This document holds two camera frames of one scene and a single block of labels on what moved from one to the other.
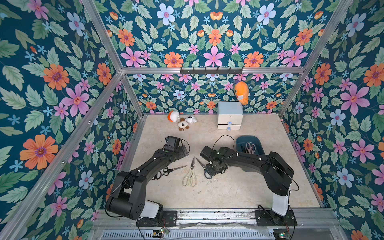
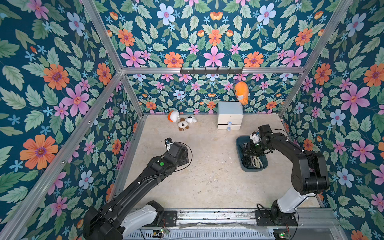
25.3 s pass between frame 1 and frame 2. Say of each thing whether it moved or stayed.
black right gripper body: moved
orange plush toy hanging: stayed
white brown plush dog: stayed
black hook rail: stayed
